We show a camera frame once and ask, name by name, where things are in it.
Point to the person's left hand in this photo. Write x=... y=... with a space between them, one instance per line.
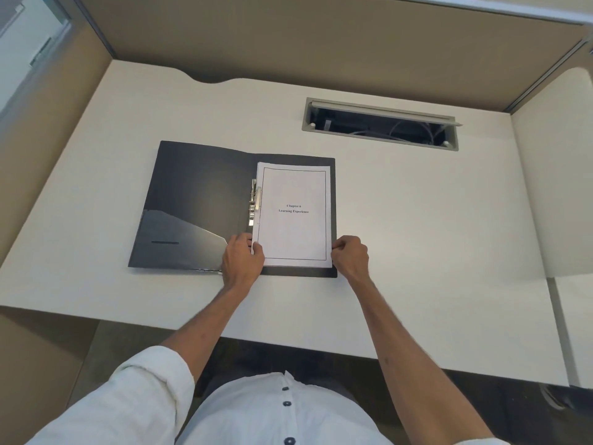
x=243 y=264

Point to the person's right hand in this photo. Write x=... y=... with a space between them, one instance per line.
x=352 y=259

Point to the white printed paper stack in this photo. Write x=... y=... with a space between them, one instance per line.
x=296 y=236

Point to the black folder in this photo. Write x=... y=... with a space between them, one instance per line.
x=194 y=180

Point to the person's right forearm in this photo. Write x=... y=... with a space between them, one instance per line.
x=407 y=356

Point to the person's left forearm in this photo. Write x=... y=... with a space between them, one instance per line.
x=204 y=329

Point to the white buttoned shirt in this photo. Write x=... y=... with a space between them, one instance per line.
x=116 y=403

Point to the white rounded desk divider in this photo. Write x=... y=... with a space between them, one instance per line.
x=556 y=180

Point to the beige back partition panel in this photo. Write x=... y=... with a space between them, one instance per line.
x=301 y=41

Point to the beige side partition panel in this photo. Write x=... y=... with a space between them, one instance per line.
x=46 y=134

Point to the white neighbouring desk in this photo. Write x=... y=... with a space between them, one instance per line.
x=579 y=329

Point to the grey chair base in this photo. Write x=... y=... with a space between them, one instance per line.
x=556 y=397

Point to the beige neighbouring partition panel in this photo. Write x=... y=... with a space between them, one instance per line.
x=586 y=60

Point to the grey framed glass partition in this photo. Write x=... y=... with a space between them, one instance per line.
x=60 y=9

